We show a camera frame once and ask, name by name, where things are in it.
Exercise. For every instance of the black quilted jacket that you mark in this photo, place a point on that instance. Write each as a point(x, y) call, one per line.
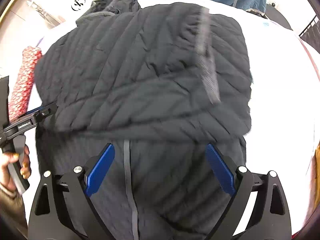
point(140, 80)

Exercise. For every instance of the person's left hand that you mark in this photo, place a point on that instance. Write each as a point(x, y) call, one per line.
point(10, 170)

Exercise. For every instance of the person's left forearm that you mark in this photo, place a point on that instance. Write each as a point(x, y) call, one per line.
point(11, 210)

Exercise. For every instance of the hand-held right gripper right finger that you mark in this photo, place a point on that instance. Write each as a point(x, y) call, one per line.
point(221, 171)

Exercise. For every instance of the white cabinet with round logo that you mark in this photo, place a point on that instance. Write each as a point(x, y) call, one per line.
point(60, 2)

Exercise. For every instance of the purple floral bedsheet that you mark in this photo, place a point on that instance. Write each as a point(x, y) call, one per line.
point(277, 80)

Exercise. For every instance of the red floral pillow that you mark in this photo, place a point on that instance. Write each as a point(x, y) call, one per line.
point(23, 85)

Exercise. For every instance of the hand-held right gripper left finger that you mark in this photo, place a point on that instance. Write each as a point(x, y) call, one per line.
point(98, 172)

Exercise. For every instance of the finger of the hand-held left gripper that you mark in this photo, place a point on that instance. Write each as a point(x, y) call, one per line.
point(46, 111)

